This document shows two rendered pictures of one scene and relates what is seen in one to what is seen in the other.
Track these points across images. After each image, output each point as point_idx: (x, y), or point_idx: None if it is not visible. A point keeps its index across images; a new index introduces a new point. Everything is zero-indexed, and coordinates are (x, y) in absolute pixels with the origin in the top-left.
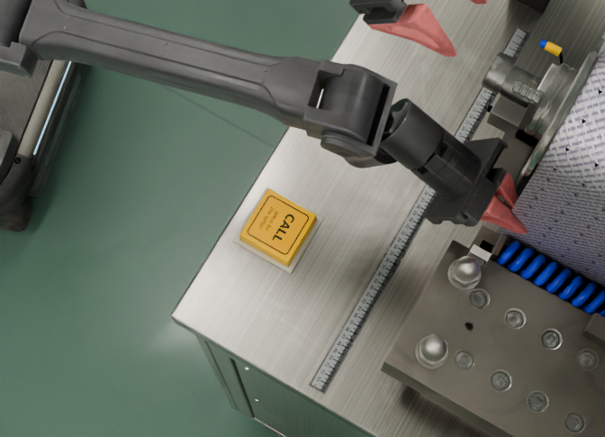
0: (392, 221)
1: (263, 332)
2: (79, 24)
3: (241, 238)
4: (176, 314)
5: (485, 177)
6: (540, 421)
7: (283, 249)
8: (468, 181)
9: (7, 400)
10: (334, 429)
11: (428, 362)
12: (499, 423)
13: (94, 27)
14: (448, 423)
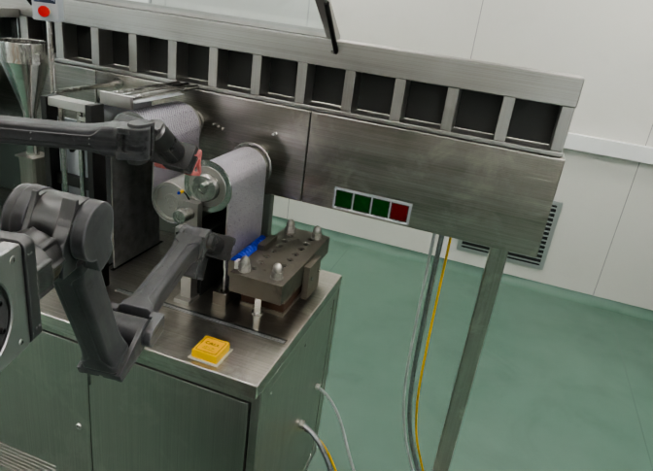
0: (206, 322)
1: (261, 356)
2: (146, 289)
3: (217, 359)
4: (256, 384)
5: (218, 233)
6: (296, 259)
7: (223, 344)
8: (220, 236)
9: None
10: (287, 395)
11: (282, 273)
12: (299, 266)
13: (149, 285)
14: (292, 311)
